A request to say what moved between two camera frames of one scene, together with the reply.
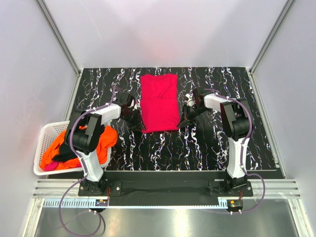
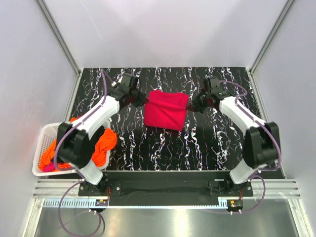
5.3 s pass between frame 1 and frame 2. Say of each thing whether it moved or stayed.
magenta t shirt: moved
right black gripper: moved
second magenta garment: stayed
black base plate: stayed
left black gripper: moved
